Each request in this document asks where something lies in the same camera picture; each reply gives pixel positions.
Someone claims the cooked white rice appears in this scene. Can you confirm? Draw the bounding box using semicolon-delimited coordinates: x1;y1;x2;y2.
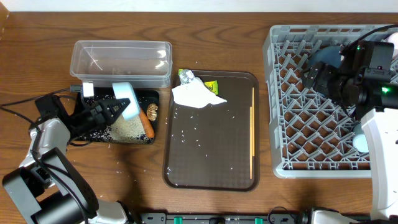
78;116;153;144

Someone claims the light blue rice bowl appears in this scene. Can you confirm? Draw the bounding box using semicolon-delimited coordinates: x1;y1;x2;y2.
111;82;141;122

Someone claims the dark blue plate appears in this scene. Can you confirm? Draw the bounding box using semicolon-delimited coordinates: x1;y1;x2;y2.
306;46;342;70

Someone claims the brown mushroom food scrap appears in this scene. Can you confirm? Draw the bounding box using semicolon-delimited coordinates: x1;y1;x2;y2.
146;103;158;121

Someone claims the orange carrot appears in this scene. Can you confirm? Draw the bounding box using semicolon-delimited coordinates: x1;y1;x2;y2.
139;108;155;139

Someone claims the small blue cup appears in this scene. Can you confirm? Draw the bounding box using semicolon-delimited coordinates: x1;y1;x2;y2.
352;123;369;153

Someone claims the small pink cup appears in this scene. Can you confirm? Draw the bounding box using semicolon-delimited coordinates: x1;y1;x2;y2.
385;32;398;60

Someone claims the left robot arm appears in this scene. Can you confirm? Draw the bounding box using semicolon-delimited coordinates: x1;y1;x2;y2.
2;94;140;223

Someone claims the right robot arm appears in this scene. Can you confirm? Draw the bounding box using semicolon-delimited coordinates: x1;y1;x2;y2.
301;40;397;223

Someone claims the grey dishwasher rack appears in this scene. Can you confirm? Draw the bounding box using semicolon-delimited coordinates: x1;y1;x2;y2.
262;24;397;179

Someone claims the black plastic tray bin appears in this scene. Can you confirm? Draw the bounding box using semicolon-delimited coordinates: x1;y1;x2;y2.
68;86;160;146

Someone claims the wooden chopstick outer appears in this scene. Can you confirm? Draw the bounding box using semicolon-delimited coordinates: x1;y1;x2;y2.
251;87;255;157

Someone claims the wooden chopstick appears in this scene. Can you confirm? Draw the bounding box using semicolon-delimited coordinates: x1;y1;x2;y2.
249;106;253;180
251;87;255;157

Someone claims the clear plastic bin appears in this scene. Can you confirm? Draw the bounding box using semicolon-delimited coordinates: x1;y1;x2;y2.
70;40;172;88

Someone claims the wooden chopstick inner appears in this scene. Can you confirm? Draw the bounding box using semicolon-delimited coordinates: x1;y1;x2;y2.
249;106;253;180

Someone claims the crumpled foil wrapper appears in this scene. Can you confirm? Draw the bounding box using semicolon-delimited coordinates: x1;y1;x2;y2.
178;69;195;85

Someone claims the white crumpled napkin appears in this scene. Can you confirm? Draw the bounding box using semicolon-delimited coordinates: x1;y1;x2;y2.
172;78;227;109

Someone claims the yellow green snack packet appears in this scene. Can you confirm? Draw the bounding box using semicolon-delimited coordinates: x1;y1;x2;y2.
204;80;219;95

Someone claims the brown serving tray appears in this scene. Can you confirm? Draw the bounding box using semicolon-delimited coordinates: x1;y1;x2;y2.
163;70;259;192

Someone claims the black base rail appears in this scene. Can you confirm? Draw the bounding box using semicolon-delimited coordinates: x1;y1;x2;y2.
139;212;374;224

